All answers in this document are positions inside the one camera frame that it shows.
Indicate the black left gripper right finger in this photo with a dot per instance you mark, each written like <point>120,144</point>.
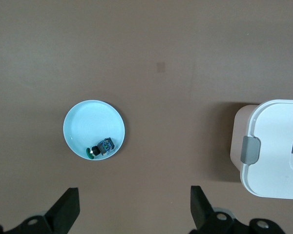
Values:
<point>201,214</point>

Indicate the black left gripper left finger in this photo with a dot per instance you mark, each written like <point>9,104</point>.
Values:
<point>62,214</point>

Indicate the white lidded box grey latches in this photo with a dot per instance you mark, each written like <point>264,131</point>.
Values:
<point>273,126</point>

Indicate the light blue round plate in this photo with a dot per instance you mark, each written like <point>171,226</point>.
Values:
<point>92,122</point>

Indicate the green and black push-button switch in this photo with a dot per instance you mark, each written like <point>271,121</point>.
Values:
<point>103,147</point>

